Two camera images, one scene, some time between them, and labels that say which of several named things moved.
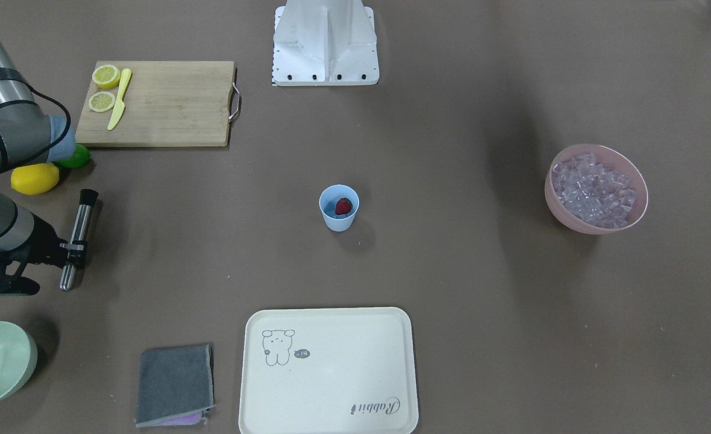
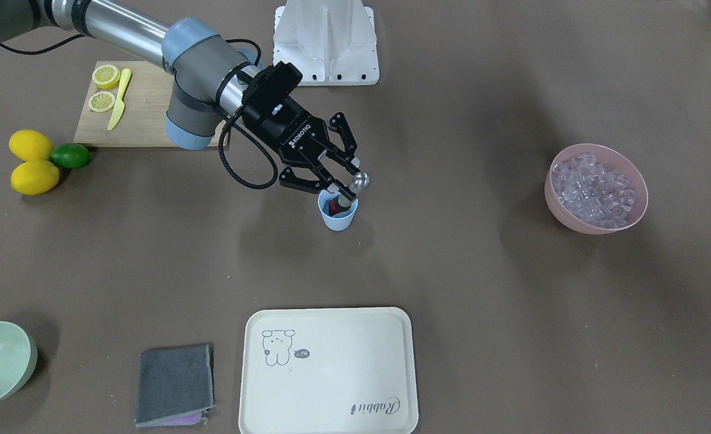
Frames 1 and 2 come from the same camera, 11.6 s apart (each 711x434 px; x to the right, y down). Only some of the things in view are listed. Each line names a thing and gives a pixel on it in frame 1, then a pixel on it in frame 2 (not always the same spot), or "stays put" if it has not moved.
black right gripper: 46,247 to 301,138
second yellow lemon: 35,179 stays put
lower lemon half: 102,101 stays put
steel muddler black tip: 88,198 to 361,181
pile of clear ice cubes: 593,192 stays put
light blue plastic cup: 338,204 stays put
